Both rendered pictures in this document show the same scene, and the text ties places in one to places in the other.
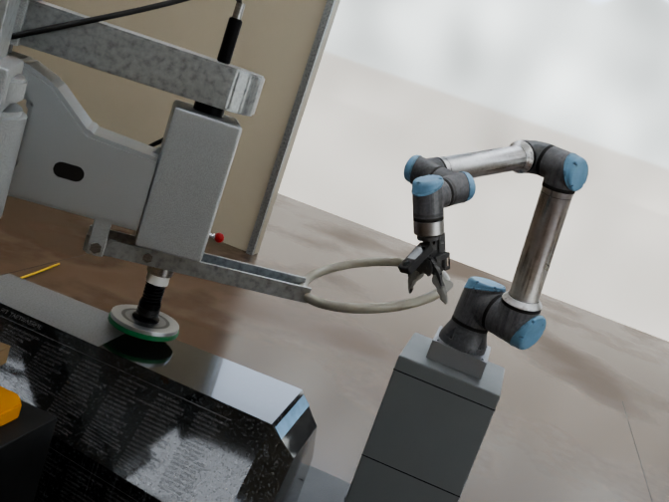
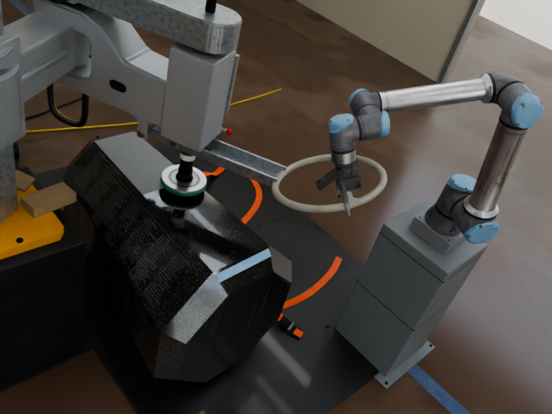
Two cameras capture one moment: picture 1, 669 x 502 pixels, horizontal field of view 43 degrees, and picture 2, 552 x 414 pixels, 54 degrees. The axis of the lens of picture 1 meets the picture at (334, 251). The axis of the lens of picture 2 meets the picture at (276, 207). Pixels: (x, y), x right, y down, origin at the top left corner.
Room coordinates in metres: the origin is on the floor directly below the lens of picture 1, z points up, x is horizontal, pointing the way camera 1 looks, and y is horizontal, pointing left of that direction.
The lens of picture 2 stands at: (0.82, -0.85, 2.43)
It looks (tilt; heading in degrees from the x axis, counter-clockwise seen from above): 37 degrees down; 26
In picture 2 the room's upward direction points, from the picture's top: 16 degrees clockwise
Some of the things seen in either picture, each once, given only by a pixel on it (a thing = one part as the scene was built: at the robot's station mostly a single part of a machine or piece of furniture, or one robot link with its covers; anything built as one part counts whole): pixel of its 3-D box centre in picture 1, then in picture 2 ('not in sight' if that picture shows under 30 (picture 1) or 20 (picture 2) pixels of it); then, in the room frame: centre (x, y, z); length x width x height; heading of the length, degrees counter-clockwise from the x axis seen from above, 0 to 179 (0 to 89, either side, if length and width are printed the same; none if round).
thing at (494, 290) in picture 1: (481, 302); (459, 195); (3.17, -0.60, 1.11); 0.17 x 0.15 x 0.18; 48
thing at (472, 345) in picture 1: (466, 332); (447, 215); (3.18, -0.59, 0.98); 0.19 x 0.19 x 0.10
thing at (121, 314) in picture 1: (144, 320); (184, 178); (2.47, 0.48, 0.86); 0.21 x 0.21 x 0.01
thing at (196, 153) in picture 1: (159, 176); (180, 89); (2.45, 0.56, 1.30); 0.36 x 0.22 x 0.45; 105
